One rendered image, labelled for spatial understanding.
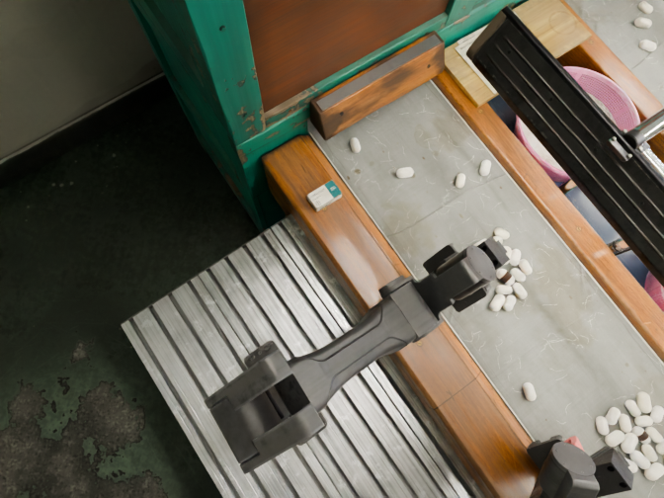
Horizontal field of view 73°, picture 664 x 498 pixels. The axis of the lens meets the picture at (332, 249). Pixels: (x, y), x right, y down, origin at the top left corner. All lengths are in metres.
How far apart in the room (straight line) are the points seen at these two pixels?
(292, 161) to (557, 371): 0.65
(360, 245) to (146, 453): 1.11
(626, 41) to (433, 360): 0.88
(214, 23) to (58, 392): 1.43
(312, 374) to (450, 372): 0.42
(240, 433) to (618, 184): 0.55
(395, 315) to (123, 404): 1.27
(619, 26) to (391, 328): 1.00
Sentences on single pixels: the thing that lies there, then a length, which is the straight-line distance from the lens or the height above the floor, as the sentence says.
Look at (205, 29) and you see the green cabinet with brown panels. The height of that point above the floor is 1.13.
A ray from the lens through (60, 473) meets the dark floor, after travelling 1.81.
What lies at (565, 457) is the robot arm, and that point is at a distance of 0.76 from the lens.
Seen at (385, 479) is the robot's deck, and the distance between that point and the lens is 0.96.
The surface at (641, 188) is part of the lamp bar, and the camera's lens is 0.67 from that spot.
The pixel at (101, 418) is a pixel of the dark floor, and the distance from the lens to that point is 1.75.
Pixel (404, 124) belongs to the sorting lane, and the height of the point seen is 0.74.
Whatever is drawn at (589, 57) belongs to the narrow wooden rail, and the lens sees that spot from 1.23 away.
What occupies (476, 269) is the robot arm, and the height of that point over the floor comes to 1.02.
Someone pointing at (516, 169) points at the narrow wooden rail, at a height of 0.76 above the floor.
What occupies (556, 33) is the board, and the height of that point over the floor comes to 0.78.
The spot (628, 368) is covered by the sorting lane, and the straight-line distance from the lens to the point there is 1.04.
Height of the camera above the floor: 1.59
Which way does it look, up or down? 75 degrees down
